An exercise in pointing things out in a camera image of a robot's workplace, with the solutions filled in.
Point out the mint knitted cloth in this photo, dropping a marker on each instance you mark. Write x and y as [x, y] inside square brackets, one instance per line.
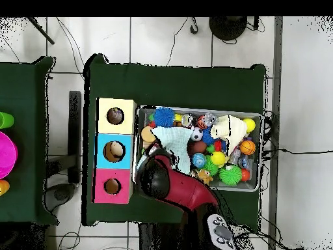
[177, 140]

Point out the blue spiky rubber ball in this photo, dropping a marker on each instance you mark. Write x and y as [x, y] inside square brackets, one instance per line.
[164, 117]

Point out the cream knitted cloth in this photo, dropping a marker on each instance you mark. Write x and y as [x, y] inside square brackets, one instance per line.
[226, 127]

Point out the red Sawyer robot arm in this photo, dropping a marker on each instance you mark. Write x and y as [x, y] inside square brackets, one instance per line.
[187, 190]

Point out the wooden three-hole sorting box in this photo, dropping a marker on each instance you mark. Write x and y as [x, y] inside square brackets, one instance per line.
[122, 125]

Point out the small soccer ball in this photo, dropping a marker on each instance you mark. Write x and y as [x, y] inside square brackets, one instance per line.
[197, 133]

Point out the globe print ball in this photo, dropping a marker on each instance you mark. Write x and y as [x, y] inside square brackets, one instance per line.
[198, 160]

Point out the dark green tablecloth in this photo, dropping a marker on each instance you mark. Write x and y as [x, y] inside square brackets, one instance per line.
[20, 156]
[182, 86]

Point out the brown plush animal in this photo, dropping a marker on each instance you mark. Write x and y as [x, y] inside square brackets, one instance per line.
[205, 176]

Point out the yellow plastic ball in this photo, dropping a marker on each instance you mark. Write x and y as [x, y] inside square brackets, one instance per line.
[218, 158]
[249, 125]

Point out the large green spiky ball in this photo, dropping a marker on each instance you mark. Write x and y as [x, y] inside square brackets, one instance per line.
[230, 175]

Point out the orange basketball toy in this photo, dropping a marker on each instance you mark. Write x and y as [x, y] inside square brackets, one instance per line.
[247, 147]

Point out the black stand bar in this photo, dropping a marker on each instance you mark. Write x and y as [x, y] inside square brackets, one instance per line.
[74, 130]

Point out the grey round base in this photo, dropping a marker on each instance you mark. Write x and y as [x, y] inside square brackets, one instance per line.
[61, 195]

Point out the black round stand base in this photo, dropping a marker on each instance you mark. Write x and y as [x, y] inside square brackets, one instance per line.
[227, 27]

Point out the pink plastic bowl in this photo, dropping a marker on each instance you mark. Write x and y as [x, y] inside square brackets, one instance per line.
[6, 155]

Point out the green plastic cup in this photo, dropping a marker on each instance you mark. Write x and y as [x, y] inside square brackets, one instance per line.
[5, 120]

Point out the black rod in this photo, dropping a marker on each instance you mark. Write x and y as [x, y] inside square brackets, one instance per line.
[40, 30]

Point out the orange plastic toy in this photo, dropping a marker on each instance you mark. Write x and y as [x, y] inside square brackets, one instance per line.
[3, 187]

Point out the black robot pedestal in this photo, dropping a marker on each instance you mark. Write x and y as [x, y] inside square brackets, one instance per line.
[156, 239]

